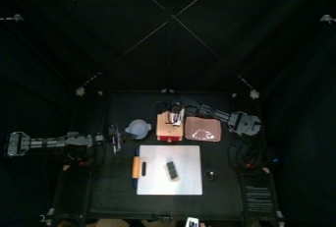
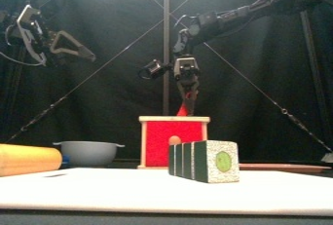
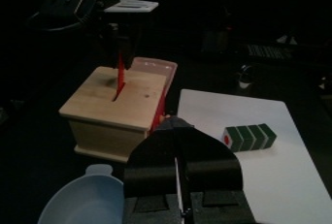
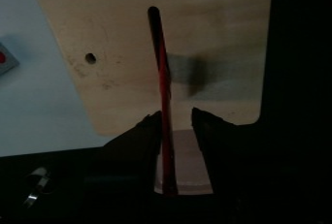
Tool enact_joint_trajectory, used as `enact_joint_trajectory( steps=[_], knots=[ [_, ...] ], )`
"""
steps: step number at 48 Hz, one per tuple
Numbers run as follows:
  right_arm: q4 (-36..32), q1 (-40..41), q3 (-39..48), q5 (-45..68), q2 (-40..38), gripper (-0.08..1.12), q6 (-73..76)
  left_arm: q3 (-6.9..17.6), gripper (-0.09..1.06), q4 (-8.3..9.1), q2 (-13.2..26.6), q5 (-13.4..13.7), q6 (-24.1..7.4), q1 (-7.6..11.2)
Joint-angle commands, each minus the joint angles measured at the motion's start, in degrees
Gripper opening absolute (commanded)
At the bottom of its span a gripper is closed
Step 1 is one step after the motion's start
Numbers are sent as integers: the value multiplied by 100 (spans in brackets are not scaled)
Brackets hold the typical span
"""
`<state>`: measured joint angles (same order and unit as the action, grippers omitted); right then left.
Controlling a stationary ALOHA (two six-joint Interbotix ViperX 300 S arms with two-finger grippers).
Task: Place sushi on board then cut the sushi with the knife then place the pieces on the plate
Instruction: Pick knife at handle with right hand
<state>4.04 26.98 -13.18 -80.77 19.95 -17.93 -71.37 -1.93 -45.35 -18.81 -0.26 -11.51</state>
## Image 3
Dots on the sushi piece red centre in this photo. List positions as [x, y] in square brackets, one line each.
[233, 139]

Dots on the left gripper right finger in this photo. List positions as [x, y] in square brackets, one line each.
[212, 169]

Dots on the wooden knife block red felt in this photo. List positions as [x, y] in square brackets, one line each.
[112, 105]

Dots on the green sushi roll piece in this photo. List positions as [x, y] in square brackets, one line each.
[246, 139]
[257, 137]

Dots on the white cutting board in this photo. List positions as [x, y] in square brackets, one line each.
[276, 176]

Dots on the dark ribbed grille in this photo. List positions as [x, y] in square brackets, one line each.
[268, 51]

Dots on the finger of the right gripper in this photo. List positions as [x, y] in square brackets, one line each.
[111, 47]
[131, 50]

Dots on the grey-blue toy pot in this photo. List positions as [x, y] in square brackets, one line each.
[86, 202]

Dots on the pink flat plate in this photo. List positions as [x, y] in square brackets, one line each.
[155, 68]

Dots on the sushi piece green centre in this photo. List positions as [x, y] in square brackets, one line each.
[269, 135]

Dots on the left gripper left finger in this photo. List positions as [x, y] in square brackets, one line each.
[151, 169]

